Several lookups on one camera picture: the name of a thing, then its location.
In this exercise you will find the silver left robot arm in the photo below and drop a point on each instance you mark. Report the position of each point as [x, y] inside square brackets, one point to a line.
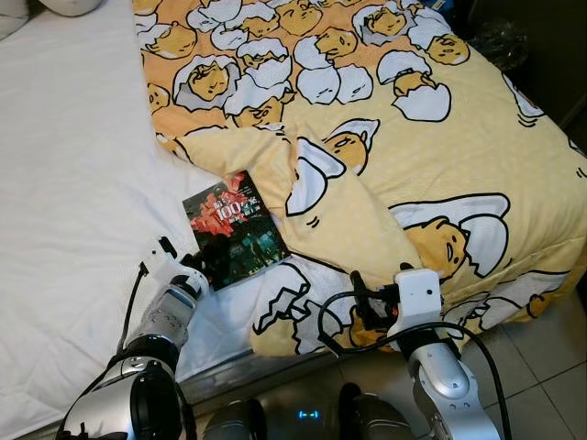
[165, 321]

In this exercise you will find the yellow cartoon egg blanket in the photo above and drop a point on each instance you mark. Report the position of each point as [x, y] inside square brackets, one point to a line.
[413, 137]

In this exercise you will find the beige plush toy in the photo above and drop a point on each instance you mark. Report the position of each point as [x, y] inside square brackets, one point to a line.
[69, 6]

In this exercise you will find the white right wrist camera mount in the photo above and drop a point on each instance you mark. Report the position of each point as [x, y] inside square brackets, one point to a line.
[417, 293]

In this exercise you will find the beige bed frame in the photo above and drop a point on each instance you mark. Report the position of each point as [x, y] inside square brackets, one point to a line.
[275, 371]

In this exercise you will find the robot left leg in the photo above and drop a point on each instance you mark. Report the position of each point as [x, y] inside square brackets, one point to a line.
[234, 422]

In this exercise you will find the robot right leg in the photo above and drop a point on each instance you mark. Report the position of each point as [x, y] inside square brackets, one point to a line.
[376, 417]

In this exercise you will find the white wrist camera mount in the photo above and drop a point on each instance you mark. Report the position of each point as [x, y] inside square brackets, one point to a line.
[170, 269]
[417, 293]

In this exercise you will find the clear crumpled plastic bag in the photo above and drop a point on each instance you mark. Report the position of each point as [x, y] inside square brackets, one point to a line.
[500, 44]

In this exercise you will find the dark cover book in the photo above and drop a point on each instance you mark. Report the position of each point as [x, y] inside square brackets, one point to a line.
[234, 229]

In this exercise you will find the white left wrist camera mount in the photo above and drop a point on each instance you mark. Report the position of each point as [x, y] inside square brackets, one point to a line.
[170, 269]

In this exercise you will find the white mattress pad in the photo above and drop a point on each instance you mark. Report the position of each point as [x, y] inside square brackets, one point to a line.
[73, 183]

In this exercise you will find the dark wooden cabinet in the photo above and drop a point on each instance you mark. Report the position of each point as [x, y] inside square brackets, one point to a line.
[550, 55]

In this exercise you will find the robot leg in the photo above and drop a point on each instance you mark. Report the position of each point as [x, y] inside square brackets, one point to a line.
[376, 417]
[234, 422]

